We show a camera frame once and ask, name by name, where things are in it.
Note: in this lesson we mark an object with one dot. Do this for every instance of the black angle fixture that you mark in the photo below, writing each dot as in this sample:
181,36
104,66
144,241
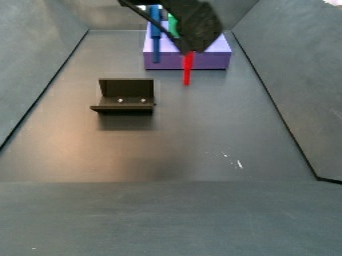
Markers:
126,95

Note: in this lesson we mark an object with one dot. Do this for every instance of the green block left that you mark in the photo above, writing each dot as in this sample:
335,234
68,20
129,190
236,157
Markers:
173,23

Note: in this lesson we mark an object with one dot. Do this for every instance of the blue peg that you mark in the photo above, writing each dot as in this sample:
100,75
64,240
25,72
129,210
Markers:
156,33

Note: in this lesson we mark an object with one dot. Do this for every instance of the red peg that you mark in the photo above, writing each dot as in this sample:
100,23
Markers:
188,67

